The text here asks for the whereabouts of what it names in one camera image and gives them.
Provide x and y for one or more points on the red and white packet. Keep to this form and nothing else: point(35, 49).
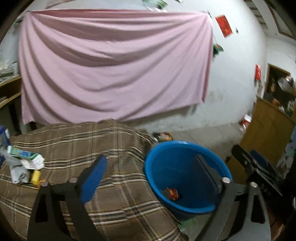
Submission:
point(246, 121)

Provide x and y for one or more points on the black snack packet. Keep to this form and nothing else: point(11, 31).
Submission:
point(163, 136)

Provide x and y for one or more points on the red wall poster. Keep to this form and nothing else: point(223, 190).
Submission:
point(223, 26)

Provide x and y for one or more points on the red hanging ornament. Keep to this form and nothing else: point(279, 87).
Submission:
point(258, 72)

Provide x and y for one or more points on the green wall photo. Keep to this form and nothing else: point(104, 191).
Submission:
point(163, 3)
point(150, 2)

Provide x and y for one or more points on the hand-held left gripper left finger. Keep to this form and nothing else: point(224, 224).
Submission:
point(93, 180)

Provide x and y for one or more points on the pink hanging sheet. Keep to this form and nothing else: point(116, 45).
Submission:
point(115, 67)

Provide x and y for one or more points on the brown plaid blanket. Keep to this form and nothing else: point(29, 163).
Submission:
point(124, 185)

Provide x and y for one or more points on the wooden shelf unit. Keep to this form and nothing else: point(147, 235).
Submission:
point(10, 90)

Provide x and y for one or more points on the blue cardboard box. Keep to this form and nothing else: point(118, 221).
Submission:
point(2, 136)

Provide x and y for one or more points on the red snack packet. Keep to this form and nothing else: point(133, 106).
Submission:
point(171, 194)

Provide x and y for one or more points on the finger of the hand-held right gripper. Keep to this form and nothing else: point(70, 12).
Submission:
point(242, 157)
point(262, 158)

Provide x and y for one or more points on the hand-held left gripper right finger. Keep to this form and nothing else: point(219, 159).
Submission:
point(208, 176)

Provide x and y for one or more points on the blue plastic basin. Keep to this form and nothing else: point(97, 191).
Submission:
point(180, 166)

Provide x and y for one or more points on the stack of books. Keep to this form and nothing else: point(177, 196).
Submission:
point(8, 70)

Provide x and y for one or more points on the green cap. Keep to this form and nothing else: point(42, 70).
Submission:
point(217, 48)

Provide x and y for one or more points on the wooden cabinet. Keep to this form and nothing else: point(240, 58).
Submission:
point(266, 129)

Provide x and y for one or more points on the white tissue packet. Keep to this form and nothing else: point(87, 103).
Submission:
point(25, 157)

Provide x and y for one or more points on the person's right forearm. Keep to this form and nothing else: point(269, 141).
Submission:
point(277, 231)

